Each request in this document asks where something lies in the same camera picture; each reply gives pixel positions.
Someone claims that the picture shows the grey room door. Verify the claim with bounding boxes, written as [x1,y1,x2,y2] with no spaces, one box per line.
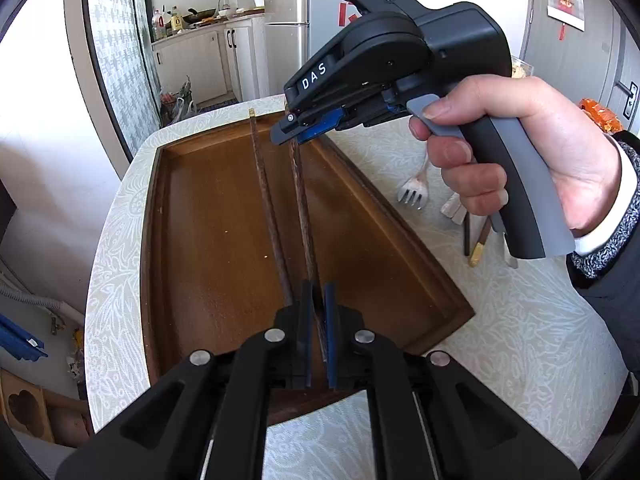
[520,0,640,136]

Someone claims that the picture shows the red hanging door decoration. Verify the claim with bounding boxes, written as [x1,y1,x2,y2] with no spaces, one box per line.
[546,0,589,42]

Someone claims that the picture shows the metal door handle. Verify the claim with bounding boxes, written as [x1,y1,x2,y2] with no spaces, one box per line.
[616,80,640,122]

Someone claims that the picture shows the white patterned tablecloth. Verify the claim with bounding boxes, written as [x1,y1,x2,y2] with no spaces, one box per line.
[85,92,631,468]

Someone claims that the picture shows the person's right hand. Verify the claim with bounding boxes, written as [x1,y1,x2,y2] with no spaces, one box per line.
[407,75,623,238]

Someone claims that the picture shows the patterned glass sliding door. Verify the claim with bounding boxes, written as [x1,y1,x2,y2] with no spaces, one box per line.
[82,0,162,147]

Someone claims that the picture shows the orange snack packet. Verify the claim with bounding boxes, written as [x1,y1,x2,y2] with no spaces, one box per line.
[580,97,624,134]

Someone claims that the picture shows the person's right forearm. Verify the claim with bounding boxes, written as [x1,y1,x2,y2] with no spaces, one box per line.
[565,130,640,358]

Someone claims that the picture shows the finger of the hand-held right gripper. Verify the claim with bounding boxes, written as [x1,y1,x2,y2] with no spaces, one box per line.
[270,107,348,147]

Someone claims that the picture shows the silver refrigerator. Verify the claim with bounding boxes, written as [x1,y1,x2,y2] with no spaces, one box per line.
[262,0,396,98]

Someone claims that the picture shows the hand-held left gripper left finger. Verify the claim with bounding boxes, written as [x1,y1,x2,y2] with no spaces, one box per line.
[55,280,322,480]

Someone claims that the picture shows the dark kitchen floor mat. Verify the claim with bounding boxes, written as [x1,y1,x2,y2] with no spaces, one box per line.
[196,96,242,111]

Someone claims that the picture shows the plastic bags on floor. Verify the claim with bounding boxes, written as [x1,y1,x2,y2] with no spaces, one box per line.
[160,76,198,124]

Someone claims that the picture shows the white kitchen cabinet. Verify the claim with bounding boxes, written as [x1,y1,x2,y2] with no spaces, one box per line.
[150,12,268,111]

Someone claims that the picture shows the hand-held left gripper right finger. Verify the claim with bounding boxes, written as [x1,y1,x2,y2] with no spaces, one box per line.
[322,282,583,480]

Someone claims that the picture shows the brown wooden tray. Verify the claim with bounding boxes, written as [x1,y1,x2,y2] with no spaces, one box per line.
[140,110,476,428]

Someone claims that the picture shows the wooden box with cut-out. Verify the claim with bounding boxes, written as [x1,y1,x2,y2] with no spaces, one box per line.
[0,367,57,444]

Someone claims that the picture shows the gold-tipped dark wooden chopstick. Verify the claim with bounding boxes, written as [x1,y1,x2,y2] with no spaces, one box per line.
[284,100,330,365]
[467,217,496,267]
[247,108,296,308]

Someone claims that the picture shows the white corrugated hose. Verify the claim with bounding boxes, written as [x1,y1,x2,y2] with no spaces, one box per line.
[0,280,84,334]

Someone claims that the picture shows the blue plastic board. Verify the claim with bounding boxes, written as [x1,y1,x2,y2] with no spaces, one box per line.
[0,312,49,362]

